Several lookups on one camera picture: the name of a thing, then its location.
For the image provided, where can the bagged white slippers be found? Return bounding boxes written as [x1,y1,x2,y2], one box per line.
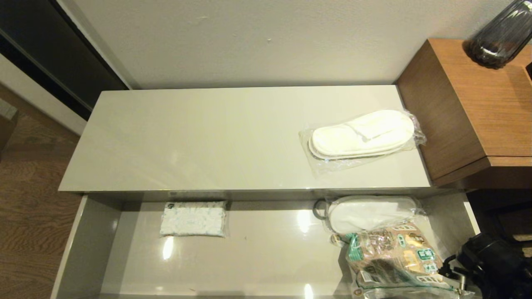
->
[313,195,426,235]
[299,109,428,177]

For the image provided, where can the white glossy drawer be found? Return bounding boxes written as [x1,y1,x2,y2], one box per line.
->
[50,193,483,299]

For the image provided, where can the white glossy cabinet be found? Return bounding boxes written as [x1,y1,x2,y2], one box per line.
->
[58,85,433,202]

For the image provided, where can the white patterned tissue packet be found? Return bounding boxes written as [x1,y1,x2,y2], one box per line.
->
[160,201,228,237]

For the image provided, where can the green brown snack bag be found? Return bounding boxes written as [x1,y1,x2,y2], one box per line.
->
[335,222,474,297]

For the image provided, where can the brown wooden desk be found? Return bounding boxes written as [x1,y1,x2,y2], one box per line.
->
[394,39,532,189]

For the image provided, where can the dark sliding door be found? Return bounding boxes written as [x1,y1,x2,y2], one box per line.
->
[0,0,129,122]

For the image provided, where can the black chair legs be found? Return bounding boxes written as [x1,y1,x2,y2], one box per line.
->
[478,189,532,250]

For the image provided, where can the dark ribbed glass vase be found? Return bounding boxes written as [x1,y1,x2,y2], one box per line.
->
[465,0,532,70]

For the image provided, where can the grey brown furniture piece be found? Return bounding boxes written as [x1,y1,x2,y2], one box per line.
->
[0,104,19,152]

